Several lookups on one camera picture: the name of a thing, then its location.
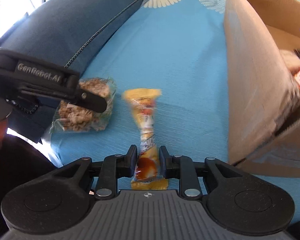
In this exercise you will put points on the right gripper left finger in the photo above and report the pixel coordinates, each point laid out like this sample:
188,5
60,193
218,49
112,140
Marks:
111,169

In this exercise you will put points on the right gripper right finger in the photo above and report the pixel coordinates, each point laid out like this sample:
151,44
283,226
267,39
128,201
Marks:
182,168

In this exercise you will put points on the yellow snack packet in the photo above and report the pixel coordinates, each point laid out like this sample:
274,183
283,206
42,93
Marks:
147,174

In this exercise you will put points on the white nougat bar packet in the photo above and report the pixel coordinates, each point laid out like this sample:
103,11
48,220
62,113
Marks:
291,60

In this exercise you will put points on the open cardboard box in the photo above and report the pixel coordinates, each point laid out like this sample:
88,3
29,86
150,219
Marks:
264,97

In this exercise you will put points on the blue fan-pattern sofa cover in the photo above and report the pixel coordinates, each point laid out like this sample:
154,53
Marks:
179,47

